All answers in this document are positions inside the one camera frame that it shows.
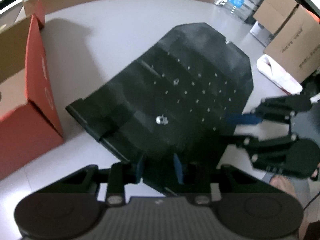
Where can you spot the white paper bag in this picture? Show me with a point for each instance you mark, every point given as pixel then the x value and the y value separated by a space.
pixel 278 75

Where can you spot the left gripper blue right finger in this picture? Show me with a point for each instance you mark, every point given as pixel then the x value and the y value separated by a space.
pixel 200 182

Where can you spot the small cardboard box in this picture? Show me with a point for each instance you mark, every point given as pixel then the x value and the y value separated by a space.
pixel 272 14

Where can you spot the person's bare foot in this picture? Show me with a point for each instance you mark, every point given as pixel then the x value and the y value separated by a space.
pixel 283 184

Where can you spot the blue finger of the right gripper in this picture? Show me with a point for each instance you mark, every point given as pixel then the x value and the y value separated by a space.
pixel 243 119
pixel 225 139

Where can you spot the white small box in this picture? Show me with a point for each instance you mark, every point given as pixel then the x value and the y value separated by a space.
pixel 261 34

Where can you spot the red cardboard shoe box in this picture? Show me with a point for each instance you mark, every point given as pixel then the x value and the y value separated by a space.
pixel 30 125

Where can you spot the large cardboard box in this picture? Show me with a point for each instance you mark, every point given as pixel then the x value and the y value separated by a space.
pixel 296 46

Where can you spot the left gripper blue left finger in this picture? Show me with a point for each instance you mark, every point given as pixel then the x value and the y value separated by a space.
pixel 120 175

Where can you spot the black shopping bag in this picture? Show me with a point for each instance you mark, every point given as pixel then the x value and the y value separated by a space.
pixel 171 101

